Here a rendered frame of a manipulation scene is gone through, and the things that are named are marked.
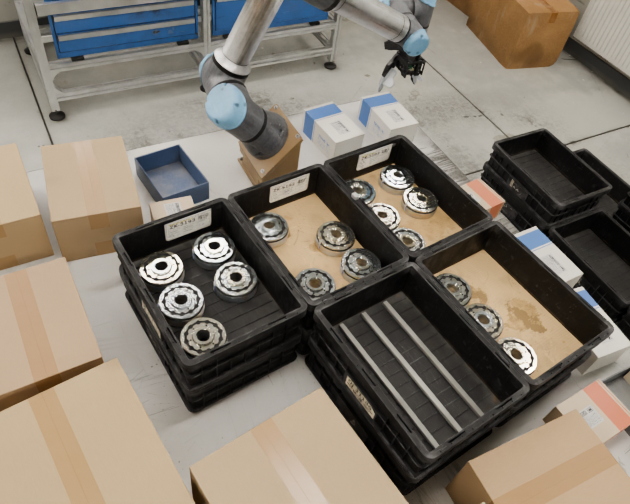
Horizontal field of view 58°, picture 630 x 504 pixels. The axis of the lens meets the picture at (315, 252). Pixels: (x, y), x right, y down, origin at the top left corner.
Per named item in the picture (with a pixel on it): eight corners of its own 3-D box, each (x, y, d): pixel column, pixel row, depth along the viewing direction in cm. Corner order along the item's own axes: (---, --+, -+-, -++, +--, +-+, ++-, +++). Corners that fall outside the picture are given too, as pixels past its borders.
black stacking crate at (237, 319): (117, 268, 141) (110, 237, 133) (224, 227, 154) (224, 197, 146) (188, 395, 122) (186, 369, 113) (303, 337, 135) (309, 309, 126)
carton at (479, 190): (462, 233, 180) (470, 217, 174) (437, 209, 186) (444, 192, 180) (497, 217, 187) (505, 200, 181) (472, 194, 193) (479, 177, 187)
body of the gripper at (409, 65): (403, 80, 185) (412, 46, 176) (389, 66, 190) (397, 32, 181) (422, 76, 188) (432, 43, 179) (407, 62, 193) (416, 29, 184)
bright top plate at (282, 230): (242, 222, 150) (242, 221, 150) (273, 208, 155) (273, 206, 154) (264, 247, 145) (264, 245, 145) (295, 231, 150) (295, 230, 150)
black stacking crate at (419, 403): (306, 337, 135) (311, 310, 126) (400, 289, 148) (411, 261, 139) (412, 483, 115) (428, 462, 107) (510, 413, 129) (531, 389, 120)
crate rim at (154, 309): (110, 242, 134) (109, 235, 132) (224, 202, 147) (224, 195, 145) (186, 374, 114) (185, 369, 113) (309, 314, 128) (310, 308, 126)
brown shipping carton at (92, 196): (53, 188, 171) (40, 146, 159) (128, 176, 178) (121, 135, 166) (64, 262, 154) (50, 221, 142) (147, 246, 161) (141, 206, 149)
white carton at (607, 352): (535, 315, 162) (549, 297, 155) (567, 304, 166) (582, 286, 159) (581, 375, 151) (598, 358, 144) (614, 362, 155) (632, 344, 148)
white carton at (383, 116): (356, 117, 213) (361, 97, 206) (383, 111, 218) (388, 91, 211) (385, 150, 202) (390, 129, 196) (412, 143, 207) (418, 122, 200)
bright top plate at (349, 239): (309, 231, 151) (309, 229, 151) (339, 217, 156) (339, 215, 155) (332, 256, 146) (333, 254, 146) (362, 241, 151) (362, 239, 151)
